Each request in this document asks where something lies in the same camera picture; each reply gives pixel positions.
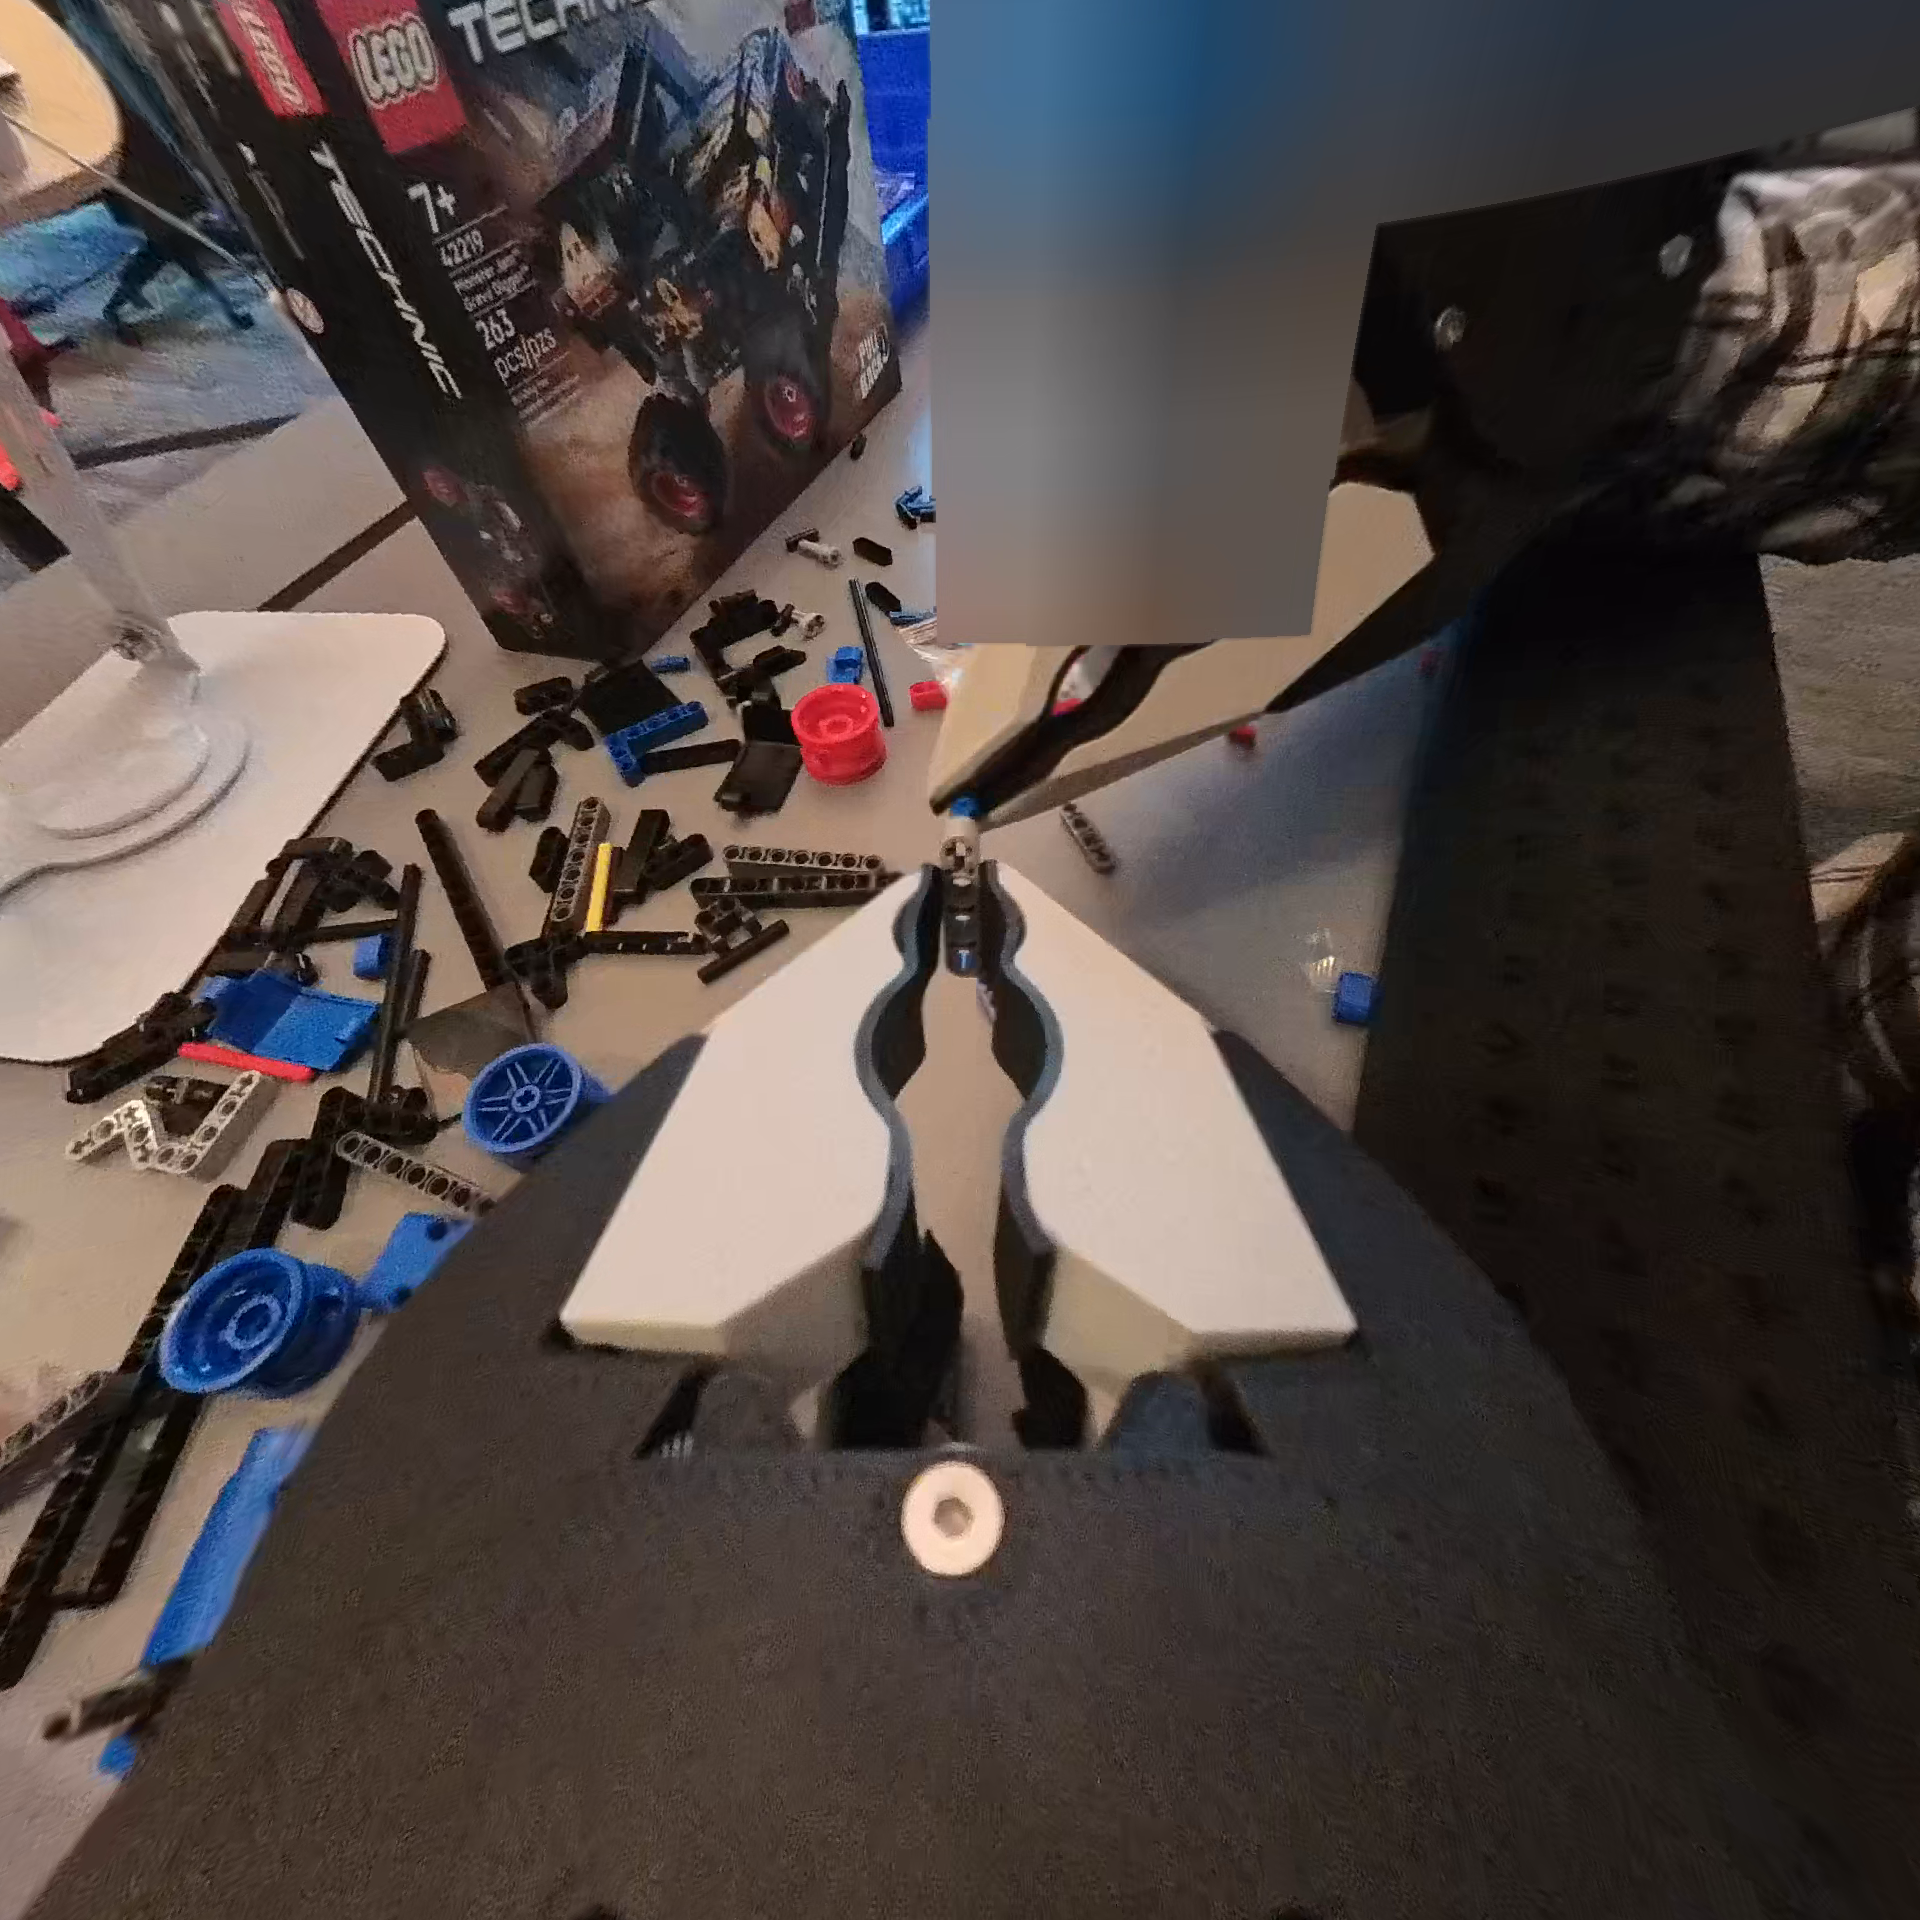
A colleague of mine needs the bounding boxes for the blue plastic bin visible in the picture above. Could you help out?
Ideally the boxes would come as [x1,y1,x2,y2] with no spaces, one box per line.
[854,0,934,317]

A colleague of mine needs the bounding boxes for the blue flat panel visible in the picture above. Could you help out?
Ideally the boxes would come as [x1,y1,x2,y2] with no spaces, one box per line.
[358,1212,473,1310]
[95,1424,318,1778]

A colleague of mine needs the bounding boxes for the dark grey thin beam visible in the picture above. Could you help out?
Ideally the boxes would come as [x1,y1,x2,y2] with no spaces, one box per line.
[333,1126,495,1213]

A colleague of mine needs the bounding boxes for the monster truck toy set box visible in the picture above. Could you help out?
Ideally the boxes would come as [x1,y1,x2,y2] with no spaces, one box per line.
[111,0,905,664]

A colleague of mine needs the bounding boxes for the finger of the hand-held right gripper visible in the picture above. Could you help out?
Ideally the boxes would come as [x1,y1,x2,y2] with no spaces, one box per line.
[927,642,1186,818]
[975,479,1449,830]

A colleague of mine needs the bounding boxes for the grey desk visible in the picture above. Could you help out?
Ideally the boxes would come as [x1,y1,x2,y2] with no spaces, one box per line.
[0,374,1478,1920]

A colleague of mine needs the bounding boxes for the blue hinged panel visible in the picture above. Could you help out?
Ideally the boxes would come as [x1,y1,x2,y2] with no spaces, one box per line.
[194,970,381,1075]

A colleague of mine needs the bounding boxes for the medium grey beam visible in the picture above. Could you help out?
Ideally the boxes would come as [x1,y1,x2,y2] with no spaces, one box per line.
[546,796,615,939]

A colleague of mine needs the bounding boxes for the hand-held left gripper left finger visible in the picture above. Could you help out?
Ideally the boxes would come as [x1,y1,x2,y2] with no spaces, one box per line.
[558,870,927,1373]

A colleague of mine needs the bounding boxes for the book stand with white base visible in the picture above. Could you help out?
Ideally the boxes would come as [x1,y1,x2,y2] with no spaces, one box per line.
[0,22,447,1068]

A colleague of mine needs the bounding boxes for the light grey L beam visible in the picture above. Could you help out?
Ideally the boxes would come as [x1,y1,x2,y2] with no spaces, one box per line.
[164,1070,282,1180]
[932,823,994,986]
[63,1094,189,1180]

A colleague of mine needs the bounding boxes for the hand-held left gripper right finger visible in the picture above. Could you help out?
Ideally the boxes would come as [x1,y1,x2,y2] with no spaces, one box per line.
[982,874,1365,1389]

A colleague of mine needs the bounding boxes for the blue large L beam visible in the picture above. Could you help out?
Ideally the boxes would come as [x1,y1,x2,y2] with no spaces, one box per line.
[604,701,725,789]

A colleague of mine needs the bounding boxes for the pile of black beams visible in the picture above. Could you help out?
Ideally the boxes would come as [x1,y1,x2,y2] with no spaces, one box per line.
[0,591,902,1741]

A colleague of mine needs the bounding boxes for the blue wheel rim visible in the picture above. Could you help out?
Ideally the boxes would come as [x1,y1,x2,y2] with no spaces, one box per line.
[461,1045,613,1168]
[158,1248,362,1402]

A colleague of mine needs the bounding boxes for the red wheel rim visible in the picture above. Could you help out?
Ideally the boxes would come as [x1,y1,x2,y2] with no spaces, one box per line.
[790,685,890,786]

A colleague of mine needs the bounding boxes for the black square tile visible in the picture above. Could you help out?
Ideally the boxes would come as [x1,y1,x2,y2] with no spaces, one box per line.
[575,661,684,735]

